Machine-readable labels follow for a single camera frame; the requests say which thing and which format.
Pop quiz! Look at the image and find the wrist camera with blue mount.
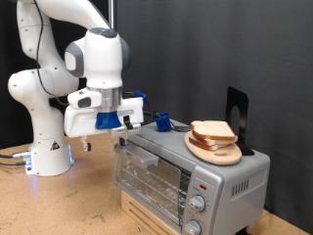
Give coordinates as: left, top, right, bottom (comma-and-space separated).
95, 111, 143, 138

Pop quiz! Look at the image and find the black base cable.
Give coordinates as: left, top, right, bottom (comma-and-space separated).
0, 151, 32, 161
0, 160, 31, 167

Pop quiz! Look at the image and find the silver toaster oven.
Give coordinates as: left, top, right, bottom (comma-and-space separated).
112, 118, 272, 235

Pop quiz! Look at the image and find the round wooden cutting board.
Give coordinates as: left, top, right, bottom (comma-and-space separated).
184, 130, 244, 166

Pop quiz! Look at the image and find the black metal bookend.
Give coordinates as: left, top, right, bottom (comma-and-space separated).
225, 86, 255, 157

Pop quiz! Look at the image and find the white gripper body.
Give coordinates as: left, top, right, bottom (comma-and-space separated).
64, 97, 145, 139

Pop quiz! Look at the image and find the glass oven door with handle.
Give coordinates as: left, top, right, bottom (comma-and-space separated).
112, 142, 183, 227

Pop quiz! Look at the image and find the blue-handled metal spatula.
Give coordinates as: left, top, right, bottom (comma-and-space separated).
143, 110, 192, 133

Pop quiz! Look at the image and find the vertical metal pole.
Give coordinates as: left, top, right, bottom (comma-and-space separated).
109, 0, 116, 29

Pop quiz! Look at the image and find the silver oven knob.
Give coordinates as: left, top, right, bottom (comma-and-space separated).
183, 218, 202, 235
189, 194, 207, 213

